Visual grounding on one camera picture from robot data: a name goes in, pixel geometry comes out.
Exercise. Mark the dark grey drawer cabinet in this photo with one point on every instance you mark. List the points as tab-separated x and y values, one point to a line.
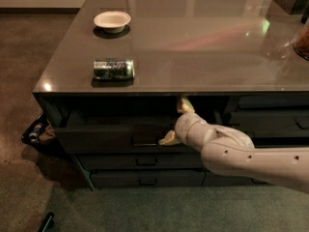
223	55

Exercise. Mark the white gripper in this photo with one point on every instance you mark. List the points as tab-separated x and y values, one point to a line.
185	127

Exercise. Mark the left bottom drawer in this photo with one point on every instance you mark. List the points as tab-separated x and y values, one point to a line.
151	178

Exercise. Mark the black object on floor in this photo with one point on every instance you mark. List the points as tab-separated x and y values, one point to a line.
47	223

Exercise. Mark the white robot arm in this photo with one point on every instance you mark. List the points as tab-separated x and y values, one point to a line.
229	152

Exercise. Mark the right upper drawer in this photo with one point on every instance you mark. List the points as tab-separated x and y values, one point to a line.
270	123

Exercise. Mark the grey top drawer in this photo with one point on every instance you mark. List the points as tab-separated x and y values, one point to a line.
126	134

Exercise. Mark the green soda can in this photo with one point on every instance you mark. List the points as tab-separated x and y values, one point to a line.
113	69

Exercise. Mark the left middle drawer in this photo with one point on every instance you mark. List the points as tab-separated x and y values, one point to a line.
140	161

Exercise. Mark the glass jar with snacks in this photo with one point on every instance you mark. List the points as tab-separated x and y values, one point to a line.
301	45

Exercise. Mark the white bowl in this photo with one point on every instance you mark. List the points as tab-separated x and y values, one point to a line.
112	22

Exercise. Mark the black floor bin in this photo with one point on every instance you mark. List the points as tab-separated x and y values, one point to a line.
41	136

